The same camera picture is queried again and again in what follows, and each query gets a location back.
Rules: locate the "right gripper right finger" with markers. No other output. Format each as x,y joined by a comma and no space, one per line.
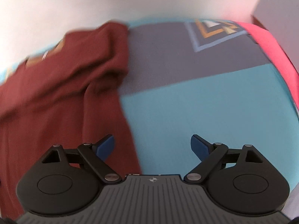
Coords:
210,156

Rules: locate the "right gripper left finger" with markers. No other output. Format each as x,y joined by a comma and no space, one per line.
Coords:
94,157

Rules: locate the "dark red knit sweater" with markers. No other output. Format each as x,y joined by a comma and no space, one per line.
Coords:
67,97

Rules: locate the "teal grey patterned bedsheet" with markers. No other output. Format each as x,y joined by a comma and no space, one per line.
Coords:
223,87

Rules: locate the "pink pillow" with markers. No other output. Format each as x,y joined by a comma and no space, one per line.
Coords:
278,57

